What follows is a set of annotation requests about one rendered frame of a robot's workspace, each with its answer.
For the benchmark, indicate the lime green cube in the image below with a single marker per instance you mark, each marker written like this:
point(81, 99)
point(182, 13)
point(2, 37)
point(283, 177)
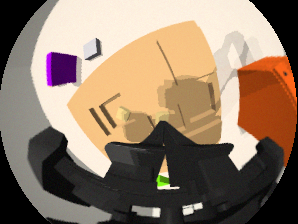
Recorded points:
point(162, 180)

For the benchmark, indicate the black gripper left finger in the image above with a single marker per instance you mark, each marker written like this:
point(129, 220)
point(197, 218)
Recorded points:
point(149, 153)

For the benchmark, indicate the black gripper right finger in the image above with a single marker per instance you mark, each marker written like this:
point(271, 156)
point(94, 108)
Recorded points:
point(182, 153)

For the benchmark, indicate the purple block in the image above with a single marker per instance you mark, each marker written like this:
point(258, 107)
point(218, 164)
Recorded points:
point(61, 68)

